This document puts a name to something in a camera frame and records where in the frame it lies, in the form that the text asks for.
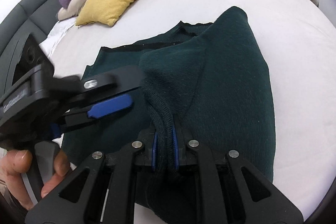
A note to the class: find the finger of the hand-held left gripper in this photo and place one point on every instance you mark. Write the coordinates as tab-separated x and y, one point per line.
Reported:
105	79
110	106

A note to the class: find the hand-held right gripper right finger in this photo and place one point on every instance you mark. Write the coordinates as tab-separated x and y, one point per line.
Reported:
175	150

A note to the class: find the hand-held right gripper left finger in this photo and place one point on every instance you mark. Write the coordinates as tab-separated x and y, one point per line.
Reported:
154	153

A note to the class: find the dark green sweater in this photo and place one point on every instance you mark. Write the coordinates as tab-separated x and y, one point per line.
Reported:
231	82

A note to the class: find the person's left hand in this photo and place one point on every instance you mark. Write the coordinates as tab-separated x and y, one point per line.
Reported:
15	161

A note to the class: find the white crumpled sheet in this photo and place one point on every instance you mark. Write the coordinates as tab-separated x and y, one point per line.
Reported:
57	35

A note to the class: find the grey upholstered headboard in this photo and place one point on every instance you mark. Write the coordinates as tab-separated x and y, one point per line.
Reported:
34	11

